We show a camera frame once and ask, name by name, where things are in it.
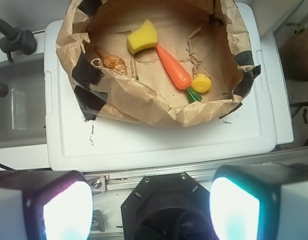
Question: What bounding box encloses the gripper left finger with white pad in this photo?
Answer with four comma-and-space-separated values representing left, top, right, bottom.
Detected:
0, 170, 93, 240

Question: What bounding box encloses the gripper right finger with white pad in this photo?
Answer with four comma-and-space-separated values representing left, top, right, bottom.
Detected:
209, 163, 308, 240

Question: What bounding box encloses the yellow rubber duck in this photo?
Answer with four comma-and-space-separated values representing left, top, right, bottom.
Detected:
191, 73, 212, 94

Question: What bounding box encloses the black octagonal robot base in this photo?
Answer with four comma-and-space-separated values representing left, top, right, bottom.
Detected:
121, 172, 218, 240

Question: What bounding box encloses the white plastic bin lid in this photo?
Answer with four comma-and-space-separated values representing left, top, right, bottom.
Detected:
43, 2, 278, 173

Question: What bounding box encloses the clear plastic storage bin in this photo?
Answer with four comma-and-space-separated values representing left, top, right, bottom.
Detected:
0, 53, 46, 149

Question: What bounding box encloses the orange plastic toy carrot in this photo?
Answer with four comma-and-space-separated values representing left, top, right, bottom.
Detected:
156, 45, 202, 103

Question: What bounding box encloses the brown spiral seashell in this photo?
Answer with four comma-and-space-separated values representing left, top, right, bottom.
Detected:
94, 47, 127, 74

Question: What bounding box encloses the brown paper bag basket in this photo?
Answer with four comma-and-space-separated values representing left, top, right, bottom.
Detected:
56, 0, 261, 127

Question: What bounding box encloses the black clamp with knob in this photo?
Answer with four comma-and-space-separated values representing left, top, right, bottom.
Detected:
0, 19, 37, 63

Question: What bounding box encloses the yellow sponge piece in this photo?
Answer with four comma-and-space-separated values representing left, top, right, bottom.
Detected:
126, 19, 158, 55

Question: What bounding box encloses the metal corner bracket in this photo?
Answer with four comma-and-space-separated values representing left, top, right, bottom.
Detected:
90, 176, 107, 195

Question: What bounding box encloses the aluminium extrusion rail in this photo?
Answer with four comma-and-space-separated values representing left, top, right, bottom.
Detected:
84, 146, 308, 194

